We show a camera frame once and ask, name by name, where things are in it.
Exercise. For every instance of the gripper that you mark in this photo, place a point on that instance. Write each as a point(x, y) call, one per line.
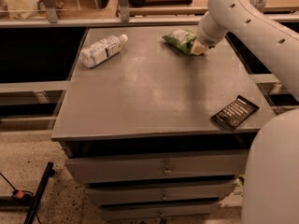
point(207, 39)

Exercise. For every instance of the green jalapeno chip bag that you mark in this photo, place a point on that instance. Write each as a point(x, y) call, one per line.
point(181, 39)

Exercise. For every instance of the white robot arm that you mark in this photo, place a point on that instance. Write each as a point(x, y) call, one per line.
point(271, 188)

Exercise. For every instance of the black rxbar chocolate bar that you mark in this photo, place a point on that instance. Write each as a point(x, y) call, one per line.
point(235, 113)

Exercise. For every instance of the grey drawer cabinet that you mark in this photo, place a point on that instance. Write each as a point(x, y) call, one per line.
point(138, 134)

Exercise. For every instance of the clear plastic water bottle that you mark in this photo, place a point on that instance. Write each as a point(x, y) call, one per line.
point(102, 50)

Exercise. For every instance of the black metal stand leg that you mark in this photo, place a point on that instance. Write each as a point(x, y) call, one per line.
point(49, 172)

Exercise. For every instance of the grey metal shelf rail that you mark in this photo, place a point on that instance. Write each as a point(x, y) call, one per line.
point(85, 10)

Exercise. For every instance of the orange cable clamp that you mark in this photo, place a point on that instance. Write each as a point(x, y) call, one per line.
point(22, 195)

